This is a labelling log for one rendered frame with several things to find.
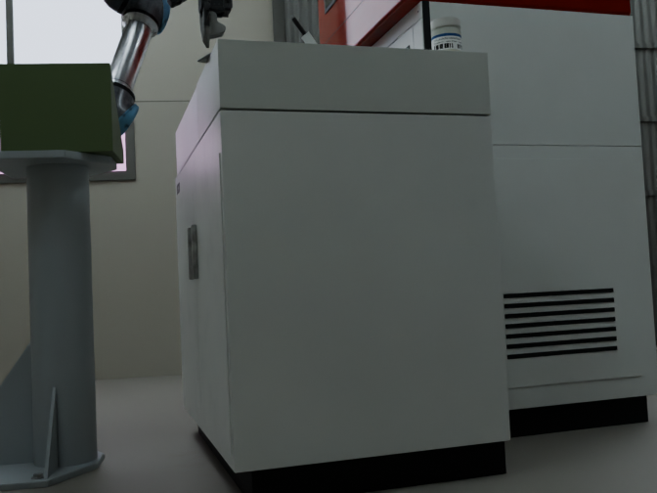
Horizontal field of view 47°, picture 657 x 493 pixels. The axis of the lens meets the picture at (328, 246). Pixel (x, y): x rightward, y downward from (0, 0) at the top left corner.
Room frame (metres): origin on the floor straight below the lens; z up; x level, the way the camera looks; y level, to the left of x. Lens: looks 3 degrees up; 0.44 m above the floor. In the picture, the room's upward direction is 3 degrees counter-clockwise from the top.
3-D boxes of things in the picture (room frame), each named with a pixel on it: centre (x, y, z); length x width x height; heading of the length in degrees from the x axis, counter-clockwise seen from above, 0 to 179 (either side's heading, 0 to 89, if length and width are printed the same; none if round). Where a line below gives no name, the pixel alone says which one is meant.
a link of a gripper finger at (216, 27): (1.96, 0.27, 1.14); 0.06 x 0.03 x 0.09; 107
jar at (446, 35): (1.76, -0.30, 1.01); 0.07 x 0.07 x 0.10
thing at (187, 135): (2.14, 0.35, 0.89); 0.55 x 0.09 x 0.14; 17
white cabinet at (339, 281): (2.07, 0.06, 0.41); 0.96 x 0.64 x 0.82; 17
